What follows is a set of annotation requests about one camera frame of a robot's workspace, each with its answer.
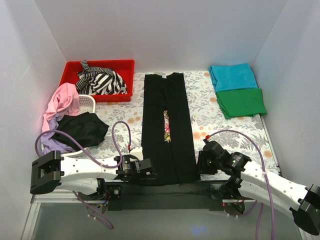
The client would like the black floral print t shirt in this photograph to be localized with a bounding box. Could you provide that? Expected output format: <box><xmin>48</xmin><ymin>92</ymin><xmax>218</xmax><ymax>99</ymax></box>
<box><xmin>141</xmin><ymin>72</ymin><xmax>200</xmax><ymax>186</ymax></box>

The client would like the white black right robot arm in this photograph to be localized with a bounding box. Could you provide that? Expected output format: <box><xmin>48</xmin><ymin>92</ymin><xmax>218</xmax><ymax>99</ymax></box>
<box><xmin>197</xmin><ymin>141</ymin><xmax>320</xmax><ymax>236</ymax></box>

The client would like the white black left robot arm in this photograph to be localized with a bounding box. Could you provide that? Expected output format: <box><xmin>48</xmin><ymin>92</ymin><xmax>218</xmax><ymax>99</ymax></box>
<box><xmin>30</xmin><ymin>150</ymin><xmax>157</xmax><ymax>200</ymax></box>

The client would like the floral patterned table mat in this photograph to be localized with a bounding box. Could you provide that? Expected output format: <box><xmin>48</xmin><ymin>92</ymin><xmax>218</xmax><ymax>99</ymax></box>
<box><xmin>48</xmin><ymin>71</ymin><xmax>280</xmax><ymax>183</ymax></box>

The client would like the black shirt in basket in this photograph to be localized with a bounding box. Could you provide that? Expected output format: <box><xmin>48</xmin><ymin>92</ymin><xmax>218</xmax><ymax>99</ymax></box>
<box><xmin>57</xmin><ymin>112</ymin><xmax>109</xmax><ymax>148</ymax></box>

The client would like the folded green t shirt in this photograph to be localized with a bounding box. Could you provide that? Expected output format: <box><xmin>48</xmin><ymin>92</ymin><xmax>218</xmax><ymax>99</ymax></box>
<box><xmin>216</xmin><ymin>88</ymin><xmax>267</xmax><ymax>119</ymax></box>

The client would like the white plastic laundry basket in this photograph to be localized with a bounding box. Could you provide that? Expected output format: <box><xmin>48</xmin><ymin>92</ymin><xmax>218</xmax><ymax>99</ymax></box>
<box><xmin>41</xmin><ymin>94</ymin><xmax>97</xmax><ymax>157</ymax></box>

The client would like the lavender shirt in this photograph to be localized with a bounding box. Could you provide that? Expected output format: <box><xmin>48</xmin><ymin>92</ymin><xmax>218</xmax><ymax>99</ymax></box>
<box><xmin>40</xmin><ymin>113</ymin><xmax>75</xmax><ymax>155</ymax></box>

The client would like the folded blue t shirt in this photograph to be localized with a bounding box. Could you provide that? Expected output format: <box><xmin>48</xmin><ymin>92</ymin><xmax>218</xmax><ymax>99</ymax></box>
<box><xmin>208</xmin><ymin>63</ymin><xmax>258</xmax><ymax>92</ymax></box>

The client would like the pink shirt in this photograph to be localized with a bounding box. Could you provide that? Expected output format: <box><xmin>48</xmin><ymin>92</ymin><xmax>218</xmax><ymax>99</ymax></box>
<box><xmin>42</xmin><ymin>82</ymin><xmax>80</xmax><ymax>132</ymax></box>

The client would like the black white striped shirt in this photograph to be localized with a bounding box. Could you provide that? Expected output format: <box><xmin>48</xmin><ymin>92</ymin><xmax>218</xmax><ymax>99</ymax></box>
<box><xmin>75</xmin><ymin>60</ymin><xmax>128</xmax><ymax>96</ymax></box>

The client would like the red plastic bin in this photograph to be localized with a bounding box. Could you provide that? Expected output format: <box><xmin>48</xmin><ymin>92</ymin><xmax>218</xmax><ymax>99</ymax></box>
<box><xmin>59</xmin><ymin>59</ymin><xmax>136</xmax><ymax>103</ymax></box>

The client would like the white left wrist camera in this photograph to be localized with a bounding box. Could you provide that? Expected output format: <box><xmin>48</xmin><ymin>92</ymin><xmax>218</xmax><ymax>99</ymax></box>
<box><xmin>129</xmin><ymin>146</ymin><xmax>144</xmax><ymax>161</ymax></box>

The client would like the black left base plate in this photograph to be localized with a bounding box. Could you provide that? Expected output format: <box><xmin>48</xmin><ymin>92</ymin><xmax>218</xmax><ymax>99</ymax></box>
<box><xmin>96</xmin><ymin>184</ymin><xmax>122</xmax><ymax>201</ymax></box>

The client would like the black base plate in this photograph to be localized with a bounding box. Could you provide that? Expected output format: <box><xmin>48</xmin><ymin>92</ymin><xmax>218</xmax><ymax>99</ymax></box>
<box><xmin>96</xmin><ymin>184</ymin><xmax>122</xmax><ymax>201</ymax></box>
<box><xmin>209</xmin><ymin>183</ymin><xmax>256</xmax><ymax>201</ymax></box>

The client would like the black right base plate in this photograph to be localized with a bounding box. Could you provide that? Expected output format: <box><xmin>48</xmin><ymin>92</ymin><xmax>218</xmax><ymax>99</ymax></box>
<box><xmin>209</xmin><ymin>183</ymin><xmax>256</xmax><ymax>201</ymax></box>

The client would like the aluminium frame rail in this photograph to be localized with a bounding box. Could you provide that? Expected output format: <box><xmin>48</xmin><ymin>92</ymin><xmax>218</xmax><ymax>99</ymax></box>
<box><xmin>31</xmin><ymin>181</ymin><xmax>301</xmax><ymax>204</ymax></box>

